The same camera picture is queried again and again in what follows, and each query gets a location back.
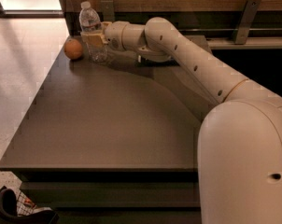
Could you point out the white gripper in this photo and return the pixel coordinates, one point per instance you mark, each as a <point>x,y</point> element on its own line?
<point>113,34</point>

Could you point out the clear plastic water bottle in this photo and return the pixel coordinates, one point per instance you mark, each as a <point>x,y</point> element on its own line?
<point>90,21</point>

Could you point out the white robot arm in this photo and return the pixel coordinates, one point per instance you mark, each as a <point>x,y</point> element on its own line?
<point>240,140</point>

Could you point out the orange fruit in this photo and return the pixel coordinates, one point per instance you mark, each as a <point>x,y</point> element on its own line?
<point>72,49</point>

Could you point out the grey table with drawers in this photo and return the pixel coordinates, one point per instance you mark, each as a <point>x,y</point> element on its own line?
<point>112,144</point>

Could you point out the black basket on floor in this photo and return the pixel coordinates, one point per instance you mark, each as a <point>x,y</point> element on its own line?
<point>9,214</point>

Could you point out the left metal bracket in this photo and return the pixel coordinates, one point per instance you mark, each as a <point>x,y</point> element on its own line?
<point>108,10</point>

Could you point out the metal bracket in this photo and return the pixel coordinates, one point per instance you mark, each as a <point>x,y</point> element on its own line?
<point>240,34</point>
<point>108,10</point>

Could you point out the wooden wall panel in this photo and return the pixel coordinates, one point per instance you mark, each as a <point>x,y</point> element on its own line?
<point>217,17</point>

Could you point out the right metal bracket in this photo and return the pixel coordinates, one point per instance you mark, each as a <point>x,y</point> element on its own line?
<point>240,34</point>

